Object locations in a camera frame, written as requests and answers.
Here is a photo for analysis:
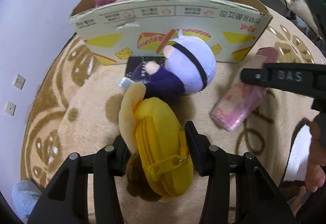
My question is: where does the pink towel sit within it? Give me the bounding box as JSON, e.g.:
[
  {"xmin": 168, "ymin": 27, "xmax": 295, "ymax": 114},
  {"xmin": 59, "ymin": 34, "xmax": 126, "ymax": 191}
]
[{"xmin": 210, "ymin": 47, "xmax": 279, "ymax": 131}]

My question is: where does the yellow plush pouch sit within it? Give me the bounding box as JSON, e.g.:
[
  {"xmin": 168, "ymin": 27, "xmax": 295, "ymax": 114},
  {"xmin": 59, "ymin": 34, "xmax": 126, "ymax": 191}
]
[{"xmin": 119, "ymin": 83, "xmax": 194, "ymax": 202}]

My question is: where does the person's hand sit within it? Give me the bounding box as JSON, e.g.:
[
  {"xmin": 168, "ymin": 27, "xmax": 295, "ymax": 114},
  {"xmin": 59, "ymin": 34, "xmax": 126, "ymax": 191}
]
[{"xmin": 291, "ymin": 113, "xmax": 325, "ymax": 215}]

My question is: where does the grey sock foot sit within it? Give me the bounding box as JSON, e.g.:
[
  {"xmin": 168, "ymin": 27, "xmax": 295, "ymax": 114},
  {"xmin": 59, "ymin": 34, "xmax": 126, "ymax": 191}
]
[{"xmin": 12, "ymin": 180, "xmax": 42, "ymax": 219}]

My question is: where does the beige patterned round rug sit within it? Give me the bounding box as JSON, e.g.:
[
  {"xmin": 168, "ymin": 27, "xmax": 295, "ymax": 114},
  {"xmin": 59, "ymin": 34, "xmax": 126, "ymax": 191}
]
[{"xmin": 20, "ymin": 7, "xmax": 326, "ymax": 224}]

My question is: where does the open cardboard box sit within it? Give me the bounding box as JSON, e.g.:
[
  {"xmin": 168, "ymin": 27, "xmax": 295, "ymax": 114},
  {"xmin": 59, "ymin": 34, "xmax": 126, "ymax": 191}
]
[{"xmin": 70, "ymin": 0, "xmax": 272, "ymax": 65}]

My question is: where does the purple haired plush doll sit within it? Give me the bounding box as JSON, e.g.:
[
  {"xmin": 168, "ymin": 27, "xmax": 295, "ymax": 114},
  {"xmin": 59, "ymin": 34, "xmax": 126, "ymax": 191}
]
[{"xmin": 144, "ymin": 30, "xmax": 216, "ymax": 103}]

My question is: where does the black face mask pack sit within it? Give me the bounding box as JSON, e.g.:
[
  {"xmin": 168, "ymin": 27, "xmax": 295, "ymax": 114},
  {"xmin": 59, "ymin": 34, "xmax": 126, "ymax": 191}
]
[{"xmin": 125, "ymin": 56, "xmax": 165, "ymax": 83}]

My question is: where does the lower white wall socket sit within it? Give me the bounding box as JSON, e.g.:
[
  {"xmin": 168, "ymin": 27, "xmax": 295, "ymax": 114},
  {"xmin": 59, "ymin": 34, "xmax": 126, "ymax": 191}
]
[{"xmin": 5, "ymin": 101, "xmax": 16, "ymax": 116}]

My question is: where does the white wall socket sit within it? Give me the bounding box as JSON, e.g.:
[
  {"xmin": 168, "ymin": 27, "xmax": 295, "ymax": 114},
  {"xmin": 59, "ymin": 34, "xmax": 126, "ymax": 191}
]
[
  {"xmin": 5, "ymin": 101, "xmax": 16, "ymax": 116},
  {"xmin": 13, "ymin": 74, "xmax": 26, "ymax": 90}
]

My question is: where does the upper white wall socket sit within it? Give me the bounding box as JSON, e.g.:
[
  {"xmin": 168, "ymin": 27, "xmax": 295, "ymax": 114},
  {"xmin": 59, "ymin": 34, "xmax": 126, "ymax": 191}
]
[{"xmin": 13, "ymin": 74, "xmax": 26, "ymax": 90}]

